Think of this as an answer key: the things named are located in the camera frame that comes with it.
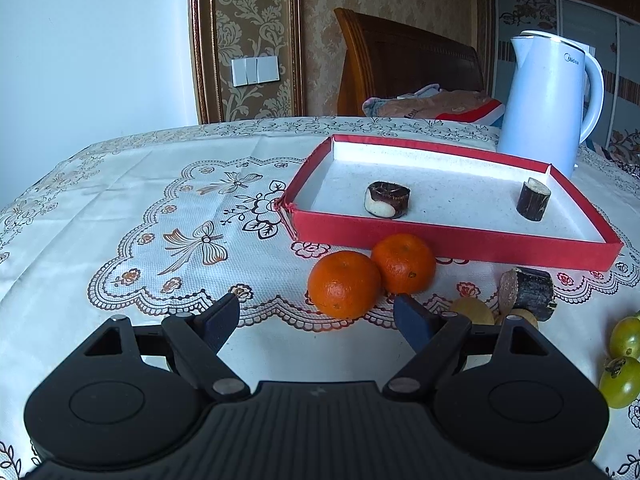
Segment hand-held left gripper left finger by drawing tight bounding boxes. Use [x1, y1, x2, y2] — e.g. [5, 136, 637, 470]
[82, 292, 251, 403]

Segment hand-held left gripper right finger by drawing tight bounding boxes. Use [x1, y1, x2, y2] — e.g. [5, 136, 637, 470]
[384, 294, 556, 403]

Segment orange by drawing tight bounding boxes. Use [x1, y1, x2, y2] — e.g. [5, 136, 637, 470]
[307, 251, 382, 321]
[370, 233, 437, 295]

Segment small yellow fruit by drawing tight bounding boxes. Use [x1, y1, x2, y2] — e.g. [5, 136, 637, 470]
[450, 299, 496, 326]
[495, 308, 540, 331]

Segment red shallow cardboard box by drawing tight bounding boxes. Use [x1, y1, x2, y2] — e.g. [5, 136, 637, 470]
[276, 134, 625, 271]

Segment green tomato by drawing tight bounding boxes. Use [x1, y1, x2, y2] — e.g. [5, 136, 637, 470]
[599, 355, 640, 409]
[609, 312, 640, 359]

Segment flat dark sugarcane piece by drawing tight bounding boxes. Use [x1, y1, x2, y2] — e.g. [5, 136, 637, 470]
[363, 180, 412, 220]

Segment thick dark sugarcane piece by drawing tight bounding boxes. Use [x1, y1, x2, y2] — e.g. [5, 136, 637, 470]
[498, 266, 557, 322]

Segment notched dark sugarcane piece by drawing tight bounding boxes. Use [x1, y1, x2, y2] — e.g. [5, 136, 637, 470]
[517, 177, 552, 222]

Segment folded printed blanket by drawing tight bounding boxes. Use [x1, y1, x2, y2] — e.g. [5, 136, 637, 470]
[362, 85, 505, 127]

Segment white electric kettle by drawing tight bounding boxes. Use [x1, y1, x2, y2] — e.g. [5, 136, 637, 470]
[496, 30, 606, 178]

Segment patterned bed sheet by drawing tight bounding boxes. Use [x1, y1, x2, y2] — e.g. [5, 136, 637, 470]
[582, 127, 640, 181]

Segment white wall switch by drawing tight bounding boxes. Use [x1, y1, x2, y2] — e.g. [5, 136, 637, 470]
[231, 56, 281, 87]

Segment wooden wall moulding frame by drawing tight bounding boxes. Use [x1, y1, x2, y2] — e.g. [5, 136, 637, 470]
[187, 0, 307, 125]

